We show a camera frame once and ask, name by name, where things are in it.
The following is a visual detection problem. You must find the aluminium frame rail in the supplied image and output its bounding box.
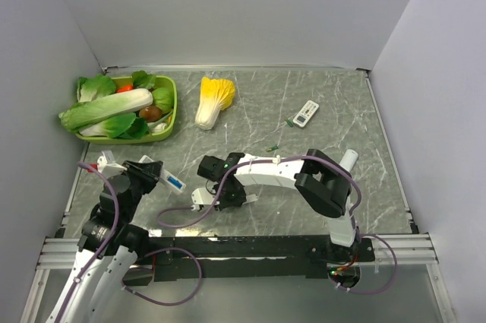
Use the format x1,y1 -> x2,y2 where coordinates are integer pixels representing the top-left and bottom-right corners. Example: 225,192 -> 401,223
35,234 -> 439,270

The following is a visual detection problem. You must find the purple cable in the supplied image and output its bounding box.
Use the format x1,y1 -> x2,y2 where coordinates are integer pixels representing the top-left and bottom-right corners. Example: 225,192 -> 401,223
157,155 -> 364,242
56,161 -> 122,322

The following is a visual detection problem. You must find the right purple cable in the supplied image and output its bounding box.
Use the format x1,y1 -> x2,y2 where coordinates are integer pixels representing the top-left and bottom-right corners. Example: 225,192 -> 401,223
157,155 -> 364,242

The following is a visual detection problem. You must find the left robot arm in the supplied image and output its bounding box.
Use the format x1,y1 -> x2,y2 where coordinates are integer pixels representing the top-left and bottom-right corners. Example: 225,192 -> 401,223
46,161 -> 163,322

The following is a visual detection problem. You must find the green leaf toy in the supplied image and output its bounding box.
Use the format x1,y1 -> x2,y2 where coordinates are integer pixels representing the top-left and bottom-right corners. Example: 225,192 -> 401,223
77,74 -> 116,103

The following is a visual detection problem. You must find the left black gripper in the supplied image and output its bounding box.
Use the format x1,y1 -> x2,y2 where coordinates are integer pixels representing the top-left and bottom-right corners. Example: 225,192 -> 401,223
118,159 -> 163,222

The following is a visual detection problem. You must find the grey white remote control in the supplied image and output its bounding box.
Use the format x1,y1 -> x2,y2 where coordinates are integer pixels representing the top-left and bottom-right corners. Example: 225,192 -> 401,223
138,155 -> 186,195

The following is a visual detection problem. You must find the round green lettuce toy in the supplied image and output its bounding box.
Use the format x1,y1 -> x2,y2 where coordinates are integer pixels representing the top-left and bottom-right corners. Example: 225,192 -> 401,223
152,87 -> 175,114

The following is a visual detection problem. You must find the plain white remote control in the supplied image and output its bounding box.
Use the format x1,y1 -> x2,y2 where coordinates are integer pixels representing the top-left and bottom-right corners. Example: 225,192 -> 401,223
339,149 -> 358,172

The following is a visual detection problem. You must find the white remote with screen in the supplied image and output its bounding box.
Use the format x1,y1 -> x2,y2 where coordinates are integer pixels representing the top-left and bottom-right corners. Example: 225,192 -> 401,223
292,100 -> 319,128

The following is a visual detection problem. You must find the blue AAA battery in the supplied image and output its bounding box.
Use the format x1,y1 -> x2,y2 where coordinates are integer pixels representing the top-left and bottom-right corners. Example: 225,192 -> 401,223
167,176 -> 183,189

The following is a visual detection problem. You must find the yellow cabbage toy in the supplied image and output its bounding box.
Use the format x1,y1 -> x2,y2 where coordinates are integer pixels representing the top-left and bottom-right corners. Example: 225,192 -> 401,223
194,77 -> 236,130

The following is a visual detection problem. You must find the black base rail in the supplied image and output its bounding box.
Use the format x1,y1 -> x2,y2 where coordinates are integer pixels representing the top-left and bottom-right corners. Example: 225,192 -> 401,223
135,235 -> 375,282

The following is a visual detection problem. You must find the long napa cabbage toy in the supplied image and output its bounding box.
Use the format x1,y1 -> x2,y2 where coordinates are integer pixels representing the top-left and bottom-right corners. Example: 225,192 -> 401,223
58,88 -> 153,132

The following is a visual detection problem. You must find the green plastic basket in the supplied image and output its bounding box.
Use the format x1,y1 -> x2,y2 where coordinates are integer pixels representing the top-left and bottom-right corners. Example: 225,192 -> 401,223
76,71 -> 178,145

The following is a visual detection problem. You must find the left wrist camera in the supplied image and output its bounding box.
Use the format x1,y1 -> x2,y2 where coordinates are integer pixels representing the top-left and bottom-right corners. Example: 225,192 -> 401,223
90,150 -> 127,178

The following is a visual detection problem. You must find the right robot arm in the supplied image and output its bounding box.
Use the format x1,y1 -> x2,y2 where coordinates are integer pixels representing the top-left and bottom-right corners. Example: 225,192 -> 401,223
191,149 -> 358,261

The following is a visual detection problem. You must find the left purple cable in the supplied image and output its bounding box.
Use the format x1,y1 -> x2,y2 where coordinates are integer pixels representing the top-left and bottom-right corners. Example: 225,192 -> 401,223
56,161 -> 122,322

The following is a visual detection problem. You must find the brown mushroom toy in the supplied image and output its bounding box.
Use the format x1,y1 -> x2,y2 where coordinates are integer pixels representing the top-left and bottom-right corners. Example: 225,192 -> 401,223
138,106 -> 163,123

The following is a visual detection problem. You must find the red tomato toy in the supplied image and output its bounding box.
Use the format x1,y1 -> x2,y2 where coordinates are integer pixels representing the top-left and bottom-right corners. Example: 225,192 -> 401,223
116,84 -> 134,93

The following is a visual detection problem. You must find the bok choy toy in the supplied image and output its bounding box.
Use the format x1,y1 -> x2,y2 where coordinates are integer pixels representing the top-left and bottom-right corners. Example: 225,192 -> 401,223
79,113 -> 148,139

